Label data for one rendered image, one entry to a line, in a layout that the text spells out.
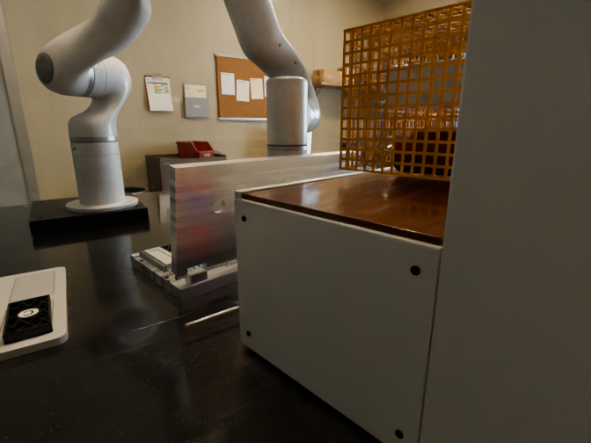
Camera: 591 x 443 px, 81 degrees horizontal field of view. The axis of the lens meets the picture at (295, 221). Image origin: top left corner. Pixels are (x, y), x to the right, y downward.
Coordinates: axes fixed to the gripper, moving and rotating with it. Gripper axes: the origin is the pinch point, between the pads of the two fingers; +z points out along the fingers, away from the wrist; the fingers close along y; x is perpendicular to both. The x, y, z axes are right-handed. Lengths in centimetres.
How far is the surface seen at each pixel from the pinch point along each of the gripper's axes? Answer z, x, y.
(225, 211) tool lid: -8.9, 7.3, 20.8
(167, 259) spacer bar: 1.1, -4.1, 26.3
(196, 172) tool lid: -15.8, 8.4, 26.0
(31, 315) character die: 2.1, 0.2, 47.3
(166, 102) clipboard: -44, -281, -108
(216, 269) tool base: 2.2, 3.8, 21.0
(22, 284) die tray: 3.2, -15.8, 46.3
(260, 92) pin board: -58, -264, -210
